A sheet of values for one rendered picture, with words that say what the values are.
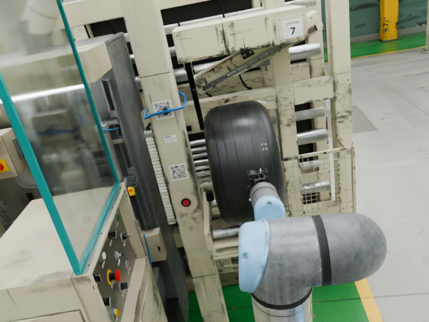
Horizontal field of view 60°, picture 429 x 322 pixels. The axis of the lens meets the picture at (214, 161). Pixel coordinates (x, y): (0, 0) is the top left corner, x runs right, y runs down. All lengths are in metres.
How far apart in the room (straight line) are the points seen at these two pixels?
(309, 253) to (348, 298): 2.09
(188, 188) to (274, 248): 1.13
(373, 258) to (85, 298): 0.82
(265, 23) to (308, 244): 1.32
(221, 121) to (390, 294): 1.69
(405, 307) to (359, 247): 2.06
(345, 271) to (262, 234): 0.14
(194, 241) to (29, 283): 0.88
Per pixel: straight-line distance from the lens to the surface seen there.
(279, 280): 0.63
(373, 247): 0.66
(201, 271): 1.98
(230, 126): 1.53
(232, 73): 1.94
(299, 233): 0.62
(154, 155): 1.66
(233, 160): 1.48
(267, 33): 1.80
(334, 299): 2.68
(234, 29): 1.78
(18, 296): 1.26
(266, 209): 1.13
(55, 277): 1.20
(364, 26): 11.16
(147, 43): 1.53
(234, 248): 1.81
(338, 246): 0.62
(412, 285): 2.83
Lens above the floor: 1.91
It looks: 24 degrees down
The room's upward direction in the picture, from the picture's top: 11 degrees counter-clockwise
